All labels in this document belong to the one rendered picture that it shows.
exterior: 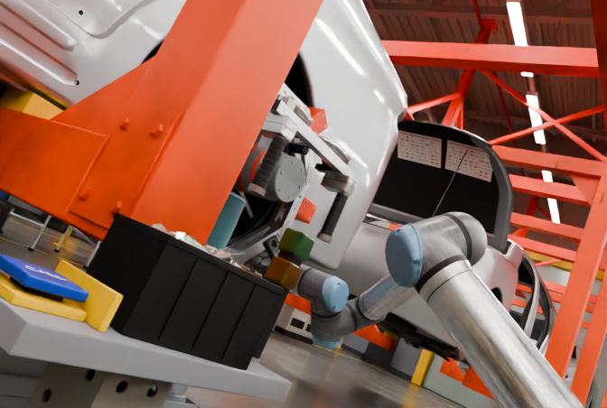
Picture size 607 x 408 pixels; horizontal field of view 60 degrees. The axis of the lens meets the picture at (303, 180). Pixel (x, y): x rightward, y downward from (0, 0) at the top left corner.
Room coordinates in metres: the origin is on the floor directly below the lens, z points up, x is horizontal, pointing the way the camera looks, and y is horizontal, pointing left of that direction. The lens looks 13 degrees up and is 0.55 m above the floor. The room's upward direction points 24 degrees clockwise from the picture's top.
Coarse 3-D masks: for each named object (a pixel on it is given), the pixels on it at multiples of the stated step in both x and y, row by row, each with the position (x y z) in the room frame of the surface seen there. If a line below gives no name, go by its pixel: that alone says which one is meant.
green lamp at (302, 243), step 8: (288, 232) 0.83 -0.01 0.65; (296, 232) 0.82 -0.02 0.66; (280, 240) 0.84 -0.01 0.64; (288, 240) 0.83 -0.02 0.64; (296, 240) 0.82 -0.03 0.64; (304, 240) 0.82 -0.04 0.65; (312, 240) 0.84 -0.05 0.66; (280, 248) 0.83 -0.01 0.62; (288, 248) 0.82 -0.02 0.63; (296, 248) 0.82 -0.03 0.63; (304, 248) 0.83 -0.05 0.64; (296, 256) 0.82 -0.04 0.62; (304, 256) 0.84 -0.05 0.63
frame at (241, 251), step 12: (288, 96) 1.48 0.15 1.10; (300, 156) 1.67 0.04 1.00; (312, 156) 1.65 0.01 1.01; (312, 168) 1.66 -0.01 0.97; (312, 180) 1.68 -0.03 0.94; (300, 192) 1.67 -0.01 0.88; (288, 204) 1.67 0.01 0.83; (300, 204) 1.69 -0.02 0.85; (276, 216) 1.69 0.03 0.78; (288, 216) 1.66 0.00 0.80; (264, 228) 1.66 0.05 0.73; (276, 228) 1.65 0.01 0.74; (240, 240) 1.62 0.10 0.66; (252, 240) 1.64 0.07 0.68; (264, 240) 1.62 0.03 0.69; (240, 252) 1.56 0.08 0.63; (252, 252) 1.59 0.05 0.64
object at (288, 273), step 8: (272, 264) 0.84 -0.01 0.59; (280, 264) 0.83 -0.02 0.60; (288, 264) 0.82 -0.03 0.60; (296, 264) 0.84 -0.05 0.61; (272, 272) 0.83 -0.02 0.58; (280, 272) 0.82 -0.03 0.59; (288, 272) 0.82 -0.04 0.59; (296, 272) 0.83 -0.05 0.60; (272, 280) 0.83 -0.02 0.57; (280, 280) 0.82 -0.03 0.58; (288, 280) 0.82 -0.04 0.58; (296, 280) 0.84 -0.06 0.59; (288, 288) 0.83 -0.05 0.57
